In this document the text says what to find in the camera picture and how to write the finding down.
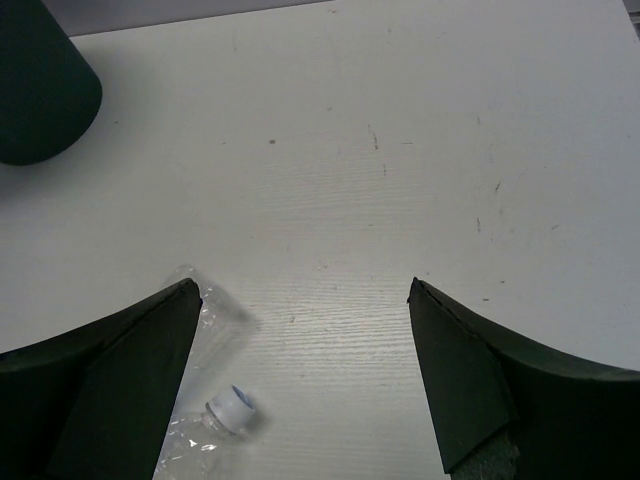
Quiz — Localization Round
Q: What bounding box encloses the dark green plastic bin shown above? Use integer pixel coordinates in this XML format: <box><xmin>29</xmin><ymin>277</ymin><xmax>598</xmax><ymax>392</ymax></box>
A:
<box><xmin>1</xmin><ymin>1</ymin><xmax>103</xmax><ymax>166</ymax></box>

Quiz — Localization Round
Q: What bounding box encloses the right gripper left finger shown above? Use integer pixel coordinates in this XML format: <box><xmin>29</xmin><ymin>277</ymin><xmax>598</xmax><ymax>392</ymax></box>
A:
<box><xmin>1</xmin><ymin>278</ymin><xmax>202</xmax><ymax>479</ymax></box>

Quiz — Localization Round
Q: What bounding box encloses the blue label crushed bottle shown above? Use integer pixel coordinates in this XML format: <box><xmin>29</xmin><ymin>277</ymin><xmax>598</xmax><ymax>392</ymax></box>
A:
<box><xmin>166</xmin><ymin>265</ymin><xmax>257</xmax><ymax>385</ymax></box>

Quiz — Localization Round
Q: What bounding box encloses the clear empty plastic bottle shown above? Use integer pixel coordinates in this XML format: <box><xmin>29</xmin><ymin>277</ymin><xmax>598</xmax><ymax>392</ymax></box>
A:
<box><xmin>153</xmin><ymin>385</ymin><xmax>256</xmax><ymax>479</ymax></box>

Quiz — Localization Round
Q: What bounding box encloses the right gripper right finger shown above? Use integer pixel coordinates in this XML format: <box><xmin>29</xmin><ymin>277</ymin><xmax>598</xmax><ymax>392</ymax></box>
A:
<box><xmin>407</xmin><ymin>279</ymin><xmax>639</xmax><ymax>479</ymax></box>

